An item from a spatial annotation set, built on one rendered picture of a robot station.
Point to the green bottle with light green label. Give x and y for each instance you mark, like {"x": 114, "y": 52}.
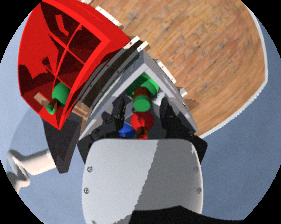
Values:
{"x": 60, "y": 94}

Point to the red bottle with pink label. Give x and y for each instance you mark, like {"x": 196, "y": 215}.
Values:
{"x": 142, "y": 122}

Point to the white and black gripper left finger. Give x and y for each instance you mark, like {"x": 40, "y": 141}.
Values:
{"x": 106, "y": 130}

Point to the red crate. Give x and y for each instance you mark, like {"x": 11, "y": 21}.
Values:
{"x": 41, "y": 55}

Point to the grey plastic crate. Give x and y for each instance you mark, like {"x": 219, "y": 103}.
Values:
{"x": 141, "y": 64}

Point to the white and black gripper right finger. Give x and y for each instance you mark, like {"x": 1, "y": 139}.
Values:
{"x": 174, "y": 128}

